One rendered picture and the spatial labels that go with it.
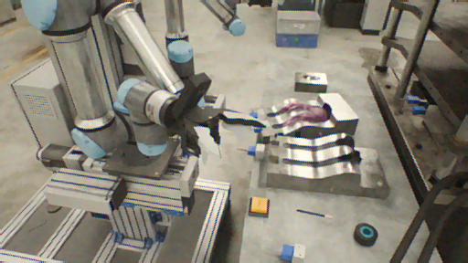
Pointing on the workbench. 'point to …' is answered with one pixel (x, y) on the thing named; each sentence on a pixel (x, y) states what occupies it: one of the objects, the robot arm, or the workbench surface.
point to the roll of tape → (366, 235)
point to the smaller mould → (310, 82)
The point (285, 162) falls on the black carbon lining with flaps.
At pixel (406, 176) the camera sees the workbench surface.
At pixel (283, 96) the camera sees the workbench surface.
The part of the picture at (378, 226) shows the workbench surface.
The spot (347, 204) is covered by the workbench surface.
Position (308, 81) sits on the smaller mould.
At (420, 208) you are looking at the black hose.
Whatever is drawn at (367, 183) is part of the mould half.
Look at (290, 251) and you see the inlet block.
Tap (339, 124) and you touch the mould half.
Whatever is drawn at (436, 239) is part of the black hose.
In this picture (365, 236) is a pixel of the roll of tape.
